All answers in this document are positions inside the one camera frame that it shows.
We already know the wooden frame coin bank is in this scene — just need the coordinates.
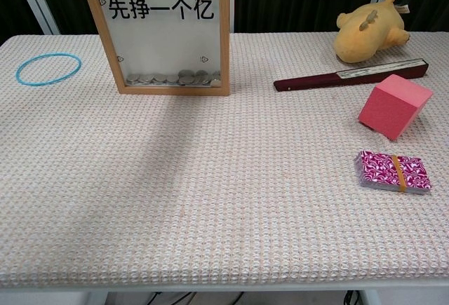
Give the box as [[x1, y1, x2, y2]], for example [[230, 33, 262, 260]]
[[76, 0, 232, 97]]

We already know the pile of silver coins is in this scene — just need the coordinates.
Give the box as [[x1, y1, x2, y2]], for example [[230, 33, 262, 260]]
[[126, 69, 222, 88]]

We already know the beige woven tablecloth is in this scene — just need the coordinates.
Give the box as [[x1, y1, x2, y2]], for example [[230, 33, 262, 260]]
[[0, 32, 449, 288]]

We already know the dark red folding fan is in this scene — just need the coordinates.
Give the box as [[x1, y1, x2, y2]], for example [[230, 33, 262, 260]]
[[273, 57, 430, 93]]

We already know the pink patterned card deck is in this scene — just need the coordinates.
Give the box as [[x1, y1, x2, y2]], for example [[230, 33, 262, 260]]
[[354, 149, 433, 196]]

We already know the pink foam cube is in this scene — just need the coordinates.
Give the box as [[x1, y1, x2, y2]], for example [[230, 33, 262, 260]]
[[357, 74, 434, 142]]

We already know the yellow plush toy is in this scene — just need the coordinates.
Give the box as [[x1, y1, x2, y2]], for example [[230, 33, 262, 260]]
[[333, 0, 411, 65]]

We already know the yellow rubber band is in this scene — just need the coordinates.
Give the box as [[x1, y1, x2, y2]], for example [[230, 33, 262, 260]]
[[391, 154, 408, 193]]

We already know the blue rubber band ring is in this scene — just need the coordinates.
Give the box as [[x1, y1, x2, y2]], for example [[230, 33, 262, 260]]
[[15, 52, 83, 86]]

